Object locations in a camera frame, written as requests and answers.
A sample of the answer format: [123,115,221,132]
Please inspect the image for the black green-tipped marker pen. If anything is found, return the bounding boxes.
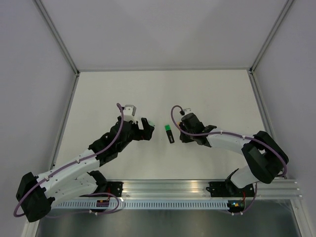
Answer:
[166,130,175,144]

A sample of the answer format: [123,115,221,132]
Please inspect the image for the pale green highlighter pen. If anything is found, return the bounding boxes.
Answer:
[147,120,155,127]

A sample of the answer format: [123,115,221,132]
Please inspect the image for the green pen cap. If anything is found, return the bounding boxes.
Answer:
[164,124,171,131]

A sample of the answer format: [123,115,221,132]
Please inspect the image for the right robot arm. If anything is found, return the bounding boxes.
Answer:
[179,109,289,197]

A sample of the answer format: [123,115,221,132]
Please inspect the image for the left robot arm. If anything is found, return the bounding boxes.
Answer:
[13,116,155,223]

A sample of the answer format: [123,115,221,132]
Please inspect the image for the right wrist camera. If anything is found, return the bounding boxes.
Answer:
[180,108,193,116]

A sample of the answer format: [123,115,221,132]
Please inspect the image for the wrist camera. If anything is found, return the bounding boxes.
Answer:
[180,108,193,116]
[123,105,137,124]

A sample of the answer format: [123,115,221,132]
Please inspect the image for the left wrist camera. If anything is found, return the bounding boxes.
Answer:
[123,105,137,124]

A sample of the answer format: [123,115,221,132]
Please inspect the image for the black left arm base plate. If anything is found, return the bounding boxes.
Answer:
[106,181,123,198]

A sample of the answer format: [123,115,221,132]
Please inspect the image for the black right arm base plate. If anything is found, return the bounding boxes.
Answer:
[206,181,255,198]

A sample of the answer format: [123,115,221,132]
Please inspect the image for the right aluminium frame post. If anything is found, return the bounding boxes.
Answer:
[248,0,297,75]

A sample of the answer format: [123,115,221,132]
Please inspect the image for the aluminium frame post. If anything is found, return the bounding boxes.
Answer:
[248,0,297,75]
[33,0,80,76]

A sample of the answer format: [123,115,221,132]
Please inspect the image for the white slotted cable duct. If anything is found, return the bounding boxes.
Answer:
[55,198,229,210]

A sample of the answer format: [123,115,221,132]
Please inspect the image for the aluminium mounting rail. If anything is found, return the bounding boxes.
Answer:
[109,179,303,200]

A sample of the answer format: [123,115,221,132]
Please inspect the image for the left aluminium frame post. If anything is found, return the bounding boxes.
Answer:
[33,0,80,76]

